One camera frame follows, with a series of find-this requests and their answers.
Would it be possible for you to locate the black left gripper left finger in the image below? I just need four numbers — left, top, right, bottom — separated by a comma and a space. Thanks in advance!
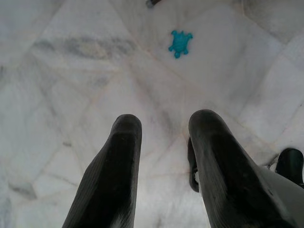
62, 114, 143, 228

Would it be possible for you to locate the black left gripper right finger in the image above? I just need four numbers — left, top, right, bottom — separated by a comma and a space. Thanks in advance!
189, 109, 297, 228

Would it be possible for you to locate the black robot foot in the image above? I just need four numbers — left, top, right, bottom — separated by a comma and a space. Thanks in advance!
275, 148, 304, 187

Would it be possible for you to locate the blue turtle toy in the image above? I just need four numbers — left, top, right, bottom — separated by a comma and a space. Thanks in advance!
168, 30, 194, 58

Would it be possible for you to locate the black furniture leg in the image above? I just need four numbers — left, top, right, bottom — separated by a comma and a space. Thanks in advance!
145, 0, 164, 8

